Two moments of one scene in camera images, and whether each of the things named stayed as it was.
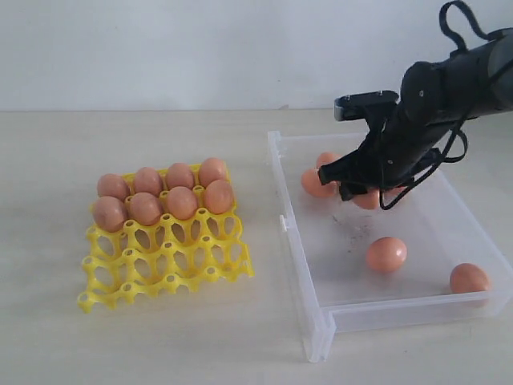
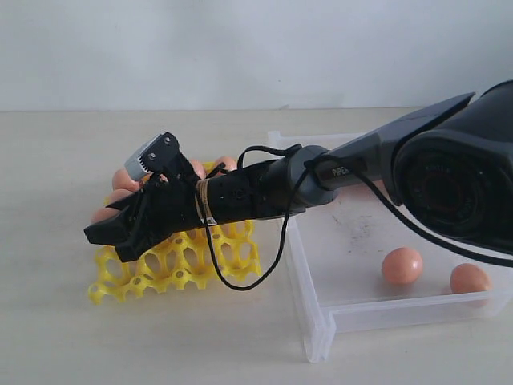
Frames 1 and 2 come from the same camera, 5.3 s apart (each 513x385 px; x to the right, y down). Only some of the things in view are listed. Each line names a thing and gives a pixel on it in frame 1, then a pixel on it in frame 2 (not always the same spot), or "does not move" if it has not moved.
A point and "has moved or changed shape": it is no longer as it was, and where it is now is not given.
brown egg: (111, 184) -> (122, 180)
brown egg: (466, 278) does not move
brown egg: (179, 175) has moved or changed shape
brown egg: (211, 169) -> (231, 163)
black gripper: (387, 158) -> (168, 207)
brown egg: (369, 200) -> (104, 213)
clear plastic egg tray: (441, 223) does not move
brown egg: (386, 254) -> (402, 265)
